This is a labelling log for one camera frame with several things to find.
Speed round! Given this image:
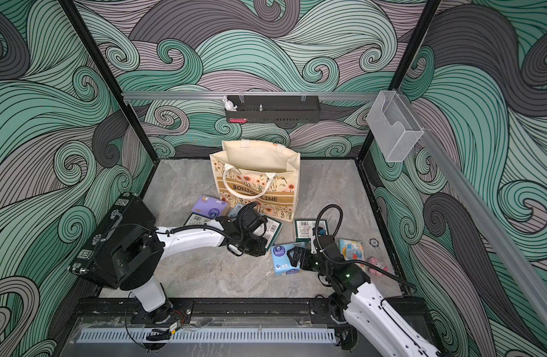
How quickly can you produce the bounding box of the colourful splash tissue pack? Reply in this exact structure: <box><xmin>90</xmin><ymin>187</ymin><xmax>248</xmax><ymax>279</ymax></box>
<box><xmin>338</xmin><ymin>239</ymin><xmax>364</xmax><ymax>260</ymax></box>

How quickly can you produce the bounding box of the pink plush toy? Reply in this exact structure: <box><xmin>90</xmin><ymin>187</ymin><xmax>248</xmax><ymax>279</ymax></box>
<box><xmin>368</xmin><ymin>257</ymin><xmax>388</xmax><ymax>277</ymax></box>

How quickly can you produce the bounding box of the purple tissue pack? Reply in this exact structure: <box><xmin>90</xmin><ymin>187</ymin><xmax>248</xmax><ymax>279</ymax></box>
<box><xmin>192</xmin><ymin>196</ymin><xmax>230</xmax><ymax>219</ymax></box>

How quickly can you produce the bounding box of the black hard carry case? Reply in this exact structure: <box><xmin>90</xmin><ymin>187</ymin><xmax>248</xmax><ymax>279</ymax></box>
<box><xmin>68</xmin><ymin>193</ymin><xmax>156</xmax><ymax>289</ymax></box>

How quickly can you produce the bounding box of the green white tissue pack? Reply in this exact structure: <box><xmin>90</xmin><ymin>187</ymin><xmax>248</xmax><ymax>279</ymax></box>
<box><xmin>254</xmin><ymin>216</ymin><xmax>282</xmax><ymax>249</ymax></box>

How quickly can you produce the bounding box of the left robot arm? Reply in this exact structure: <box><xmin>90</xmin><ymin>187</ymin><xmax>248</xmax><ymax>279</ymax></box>
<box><xmin>96</xmin><ymin>207</ymin><xmax>282</xmax><ymax>317</ymax></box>

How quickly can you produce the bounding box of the white bunny figurine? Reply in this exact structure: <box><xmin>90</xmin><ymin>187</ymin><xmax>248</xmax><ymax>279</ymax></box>
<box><xmin>222</xmin><ymin>96</ymin><xmax>237</xmax><ymax>112</ymax></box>

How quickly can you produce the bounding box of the clear plastic wall bin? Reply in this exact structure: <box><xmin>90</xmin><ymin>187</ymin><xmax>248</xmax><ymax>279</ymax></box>
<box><xmin>367</xmin><ymin>90</ymin><xmax>424</xmax><ymax>163</ymax></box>

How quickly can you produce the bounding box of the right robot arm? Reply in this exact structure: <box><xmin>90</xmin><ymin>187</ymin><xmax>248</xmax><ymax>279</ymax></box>
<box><xmin>286</xmin><ymin>235</ymin><xmax>442</xmax><ymax>356</ymax></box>

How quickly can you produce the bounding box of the green barcode tissue pack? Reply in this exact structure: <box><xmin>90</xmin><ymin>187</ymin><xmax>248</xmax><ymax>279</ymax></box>
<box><xmin>294</xmin><ymin>219</ymin><xmax>328</xmax><ymax>242</ymax></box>

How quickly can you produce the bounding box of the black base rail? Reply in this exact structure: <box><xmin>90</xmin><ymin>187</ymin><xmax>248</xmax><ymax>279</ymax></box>
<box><xmin>74</xmin><ymin>295</ymin><xmax>345</xmax><ymax>325</ymax></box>

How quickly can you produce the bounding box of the white cable duct strip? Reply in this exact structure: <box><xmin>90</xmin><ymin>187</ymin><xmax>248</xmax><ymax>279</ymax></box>
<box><xmin>75</xmin><ymin>327</ymin><xmax>336</xmax><ymax>345</ymax></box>

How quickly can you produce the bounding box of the floral canvas tote bag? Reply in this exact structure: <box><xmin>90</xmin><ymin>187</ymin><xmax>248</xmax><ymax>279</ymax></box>
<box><xmin>210</xmin><ymin>140</ymin><xmax>301</xmax><ymax>222</ymax></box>

